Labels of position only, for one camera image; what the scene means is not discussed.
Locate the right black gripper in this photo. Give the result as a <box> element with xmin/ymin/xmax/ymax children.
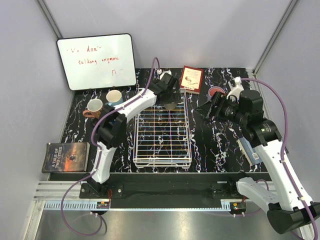
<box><xmin>194</xmin><ymin>90</ymin><xmax>248</xmax><ymax>126</ymax></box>

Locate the beige ceramic mug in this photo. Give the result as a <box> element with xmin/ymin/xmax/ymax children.
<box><xmin>164</xmin><ymin>102</ymin><xmax>177</xmax><ymax>110</ymax></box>

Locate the pink plastic cup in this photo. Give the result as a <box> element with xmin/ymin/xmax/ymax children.
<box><xmin>208</xmin><ymin>86</ymin><xmax>225</xmax><ymax>97</ymax></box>

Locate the light blue ceramic mug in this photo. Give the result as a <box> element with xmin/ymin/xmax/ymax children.
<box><xmin>106</xmin><ymin>90</ymin><xmax>124</xmax><ymax>107</ymax></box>

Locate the salmon pink floral mug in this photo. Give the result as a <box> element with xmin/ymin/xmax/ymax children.
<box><xmin>82</xmin><ymin>98</ymin><xmax>104</xmax><ymax>119</ymax></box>

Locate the lavender plastic cup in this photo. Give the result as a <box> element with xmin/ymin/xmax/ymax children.
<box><xmin>206</xmin><ymin>92</ymin><xmax>212</xmax><ymax>101</ymax></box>

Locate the dark blue ceramic mug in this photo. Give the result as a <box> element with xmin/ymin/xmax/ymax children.
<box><xmin>108</xmin><ymin>117</ymin><xmax>116</xmax><ymax>128</ymax></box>

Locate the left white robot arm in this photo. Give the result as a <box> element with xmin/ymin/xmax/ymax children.
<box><xmin>85</xmin><ymin>72</ymin><xmax>181</xmax><ymax>198</ymax></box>

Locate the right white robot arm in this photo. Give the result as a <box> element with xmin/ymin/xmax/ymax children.
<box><xmin>195</xmin><ymin>89</ymin><xmax>320</xmax><ymax>234</ymax></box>

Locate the red and cream book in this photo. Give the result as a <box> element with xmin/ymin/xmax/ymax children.
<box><xmin>180</xmin><ymin>65</ymin><xmax>204</xmax><ymax>95</ymax></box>

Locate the light blue paperback book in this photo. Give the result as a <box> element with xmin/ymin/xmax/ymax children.
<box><xmin>237</xmin><ymin>137</ymin><xmax>263</xmax><ymax>166</ymax></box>

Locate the white dry-erase board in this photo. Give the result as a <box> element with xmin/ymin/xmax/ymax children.
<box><xmin>56</xmin><ymin>33</ymin><xmax>136</xmax><ymax>91</ymax></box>

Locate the dark Tale of Two Cities book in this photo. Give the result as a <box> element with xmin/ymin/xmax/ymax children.
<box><xmin>41</xmin><ymin>142</ymin><xmax>90</xmax><ymax>174</ymax></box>

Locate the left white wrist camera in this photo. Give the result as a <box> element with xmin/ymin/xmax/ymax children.
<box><xmin>159</xmin><ymin>70</ymin><xmax>172</xmax><ymax>79</ymax></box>

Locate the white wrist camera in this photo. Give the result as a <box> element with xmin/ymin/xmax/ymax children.
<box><xmin>226</xmin><ymin>76</ymin><xmax>244</xmax><ymax>102</ymax></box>
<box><xmin>159</xmin><ymin>70</ymin><xmax>172</xmax><ymax>79</ymax></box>

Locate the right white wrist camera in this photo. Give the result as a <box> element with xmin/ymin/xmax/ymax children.
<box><xmin>226</xmin><ymin>76</ymin><xmax>244</xmax><ymax>102</ymax></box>

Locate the white wire dish rack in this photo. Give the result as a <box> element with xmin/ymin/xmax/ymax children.
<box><xmin>133</xmin><ymin>89</ymin><xmax>192</xmax><ymax>169</ymax></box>

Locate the white slotted cable duct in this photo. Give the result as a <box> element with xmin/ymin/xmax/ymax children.
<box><xmin>44</xmin><ymin>199</ymin><xmax>247</xmax><ymax>212</ymax></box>

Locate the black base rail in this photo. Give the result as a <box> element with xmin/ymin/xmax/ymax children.
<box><xmin>49</xmin><ymin>172</ymin><xmax>276</xmax><ymax>210</ymax></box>

